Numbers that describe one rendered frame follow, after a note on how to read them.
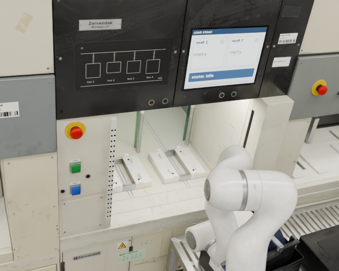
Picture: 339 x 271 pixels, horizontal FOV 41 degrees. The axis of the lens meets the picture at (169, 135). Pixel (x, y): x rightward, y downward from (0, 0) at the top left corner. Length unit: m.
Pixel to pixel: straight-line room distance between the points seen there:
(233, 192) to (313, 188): 1.26
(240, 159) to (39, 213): 0.80
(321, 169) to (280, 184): 1.30
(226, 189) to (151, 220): 0.86
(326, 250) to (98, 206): 0.93
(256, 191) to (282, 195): 0.06
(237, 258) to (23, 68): 0.78
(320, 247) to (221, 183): 0.99
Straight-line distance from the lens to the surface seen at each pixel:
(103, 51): 1.37
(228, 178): 1.06
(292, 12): 1.64
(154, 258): 2.06
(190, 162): 2.15
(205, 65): 1.53
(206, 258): 1.83
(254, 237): 1.12
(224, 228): 1.40
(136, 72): 1.44
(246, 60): 1.61
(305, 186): 2.25
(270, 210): 1.11
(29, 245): 1.78
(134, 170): 2.06
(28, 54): 1.33
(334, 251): 1.99
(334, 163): 2.49
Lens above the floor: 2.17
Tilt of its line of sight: 33 degrees down
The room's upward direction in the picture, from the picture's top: 8 degrees clockwise
